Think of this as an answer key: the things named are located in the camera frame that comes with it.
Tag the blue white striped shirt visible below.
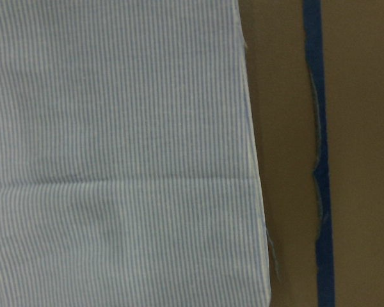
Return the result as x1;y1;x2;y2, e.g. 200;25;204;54
0;1;271;306

